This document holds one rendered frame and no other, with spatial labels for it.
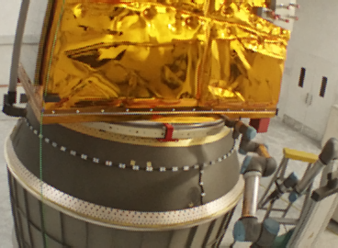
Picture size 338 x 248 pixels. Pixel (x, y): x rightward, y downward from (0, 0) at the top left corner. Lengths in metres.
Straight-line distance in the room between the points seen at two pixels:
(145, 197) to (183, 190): 0.25
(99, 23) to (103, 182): 0.95
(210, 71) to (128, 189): 0.88
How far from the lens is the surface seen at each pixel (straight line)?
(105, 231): 2.19
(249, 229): 1.69
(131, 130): 2.06
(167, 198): 2.18
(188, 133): 2.18
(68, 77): 1.76
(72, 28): 1.73
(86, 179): 2.13
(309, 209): 1.67
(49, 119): 1.84
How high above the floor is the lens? 2.40
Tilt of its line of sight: 18 degrees down
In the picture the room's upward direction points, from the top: 11 degrees clockwise
